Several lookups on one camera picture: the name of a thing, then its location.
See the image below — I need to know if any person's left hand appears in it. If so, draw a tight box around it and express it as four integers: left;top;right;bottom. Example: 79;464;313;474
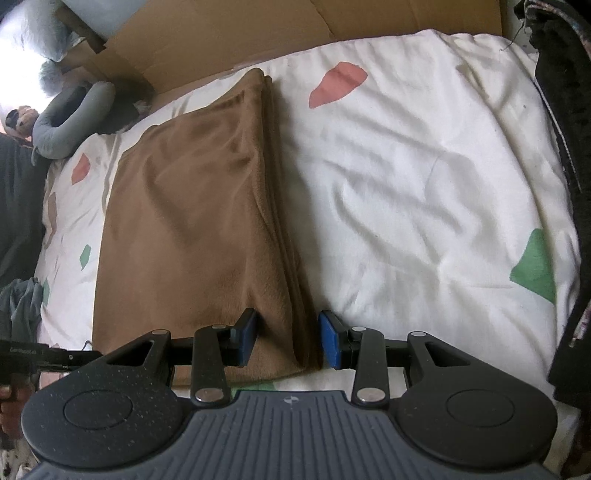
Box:
0;385;25;438

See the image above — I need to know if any grey neck pillow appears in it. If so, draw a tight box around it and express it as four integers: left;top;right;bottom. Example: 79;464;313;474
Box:
31;80;116;162

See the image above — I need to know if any grey-blue garment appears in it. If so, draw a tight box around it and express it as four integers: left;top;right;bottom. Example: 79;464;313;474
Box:
0;277;44;344

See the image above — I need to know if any black knit garment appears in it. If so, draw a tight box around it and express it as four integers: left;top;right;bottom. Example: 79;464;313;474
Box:
526;0;591;402

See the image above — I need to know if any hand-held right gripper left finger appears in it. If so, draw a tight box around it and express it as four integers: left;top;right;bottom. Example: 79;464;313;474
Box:
104;308;258;408

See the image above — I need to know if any flat cardboard sheet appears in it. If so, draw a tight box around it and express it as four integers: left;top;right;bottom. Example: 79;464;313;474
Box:
55;0;504;109

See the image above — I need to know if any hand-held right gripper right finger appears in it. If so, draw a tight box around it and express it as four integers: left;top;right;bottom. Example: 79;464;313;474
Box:
318;310;481;408

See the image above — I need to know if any dark green blanket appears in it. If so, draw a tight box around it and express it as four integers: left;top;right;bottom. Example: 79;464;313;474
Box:
0;134;51;289

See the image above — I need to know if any bear-print cream blanket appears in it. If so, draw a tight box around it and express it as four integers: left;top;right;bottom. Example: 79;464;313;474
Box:
32;28;583;462

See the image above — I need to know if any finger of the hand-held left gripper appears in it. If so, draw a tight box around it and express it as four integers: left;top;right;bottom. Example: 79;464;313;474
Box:
41;349;105;373

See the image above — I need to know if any plush bear toy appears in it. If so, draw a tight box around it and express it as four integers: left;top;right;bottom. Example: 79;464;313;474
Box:
4;105;42;137

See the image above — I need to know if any brown printed t-shirt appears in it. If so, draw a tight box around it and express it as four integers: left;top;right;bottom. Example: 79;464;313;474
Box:
92;68;324;386

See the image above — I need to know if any small black cloth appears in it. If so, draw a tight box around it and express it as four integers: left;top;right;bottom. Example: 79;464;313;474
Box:
92;95;153;134

